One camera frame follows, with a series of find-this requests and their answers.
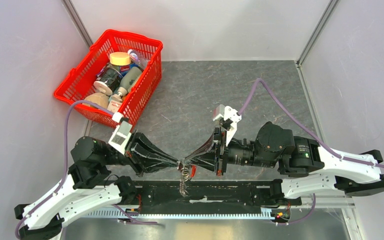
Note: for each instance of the jar with yellow lid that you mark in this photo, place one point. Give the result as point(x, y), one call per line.
point(120, 58)

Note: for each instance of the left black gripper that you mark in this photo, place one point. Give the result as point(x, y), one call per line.
point(138, 153)

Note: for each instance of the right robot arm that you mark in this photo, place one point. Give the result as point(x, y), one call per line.
point(307, 167)

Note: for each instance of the white red small bottle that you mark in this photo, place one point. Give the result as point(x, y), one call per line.
point(114, 103)

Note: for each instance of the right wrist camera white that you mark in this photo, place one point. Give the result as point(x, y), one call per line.
point(228, 119)

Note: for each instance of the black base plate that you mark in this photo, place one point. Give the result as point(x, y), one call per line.
point(206, 197)

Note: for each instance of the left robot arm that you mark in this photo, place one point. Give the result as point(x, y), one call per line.
point(84, 189)

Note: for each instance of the tape roll beige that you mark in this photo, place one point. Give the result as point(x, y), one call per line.
point(98, 98)

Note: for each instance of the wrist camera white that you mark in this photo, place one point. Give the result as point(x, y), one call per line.
point(228, 119)
point(120, 132)

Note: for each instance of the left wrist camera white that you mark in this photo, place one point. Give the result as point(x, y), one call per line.
point(120, 132)

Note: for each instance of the red plastic basket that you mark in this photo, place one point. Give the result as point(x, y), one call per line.
point(78, 84)

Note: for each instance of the grey green bottle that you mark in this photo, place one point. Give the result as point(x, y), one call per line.
point(128, 80)

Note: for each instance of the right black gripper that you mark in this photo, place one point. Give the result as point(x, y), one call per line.
point(209, 163)

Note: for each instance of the dark jar with beige lid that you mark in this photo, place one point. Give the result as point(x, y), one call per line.
point(108, 80)

